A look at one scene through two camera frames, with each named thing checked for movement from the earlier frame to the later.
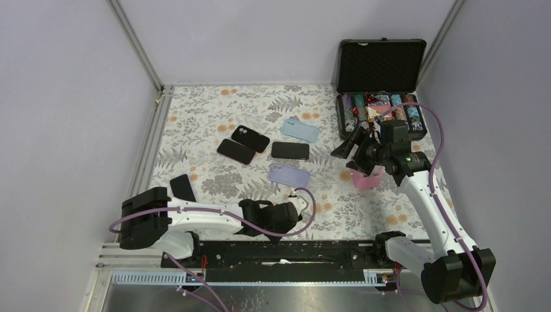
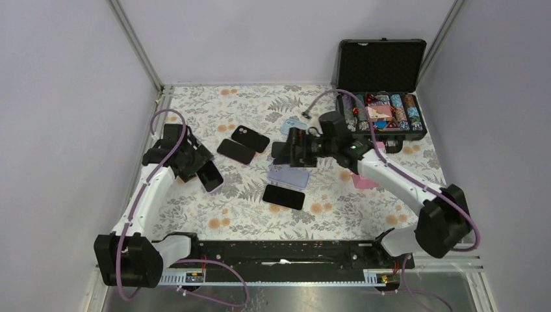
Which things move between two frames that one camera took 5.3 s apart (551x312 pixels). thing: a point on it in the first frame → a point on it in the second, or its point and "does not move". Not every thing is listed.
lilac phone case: (289, 175) does not move
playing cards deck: (372, 110) does not move
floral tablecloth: (265, 145) does not move
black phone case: (250, 138) does not move
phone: (182, 188) → (210, 177)
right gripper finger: (344, 150) → (284, 155)
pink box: (371, 180) does not move
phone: (236, 151) does not move
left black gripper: (273, 238) → (202, 156)
